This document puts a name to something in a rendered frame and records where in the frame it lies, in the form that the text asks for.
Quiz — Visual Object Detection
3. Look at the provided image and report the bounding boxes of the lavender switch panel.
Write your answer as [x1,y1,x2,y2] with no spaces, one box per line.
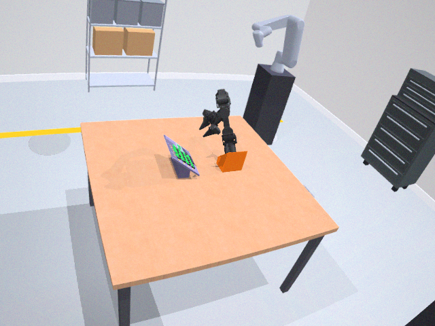
[163,134,200,179]

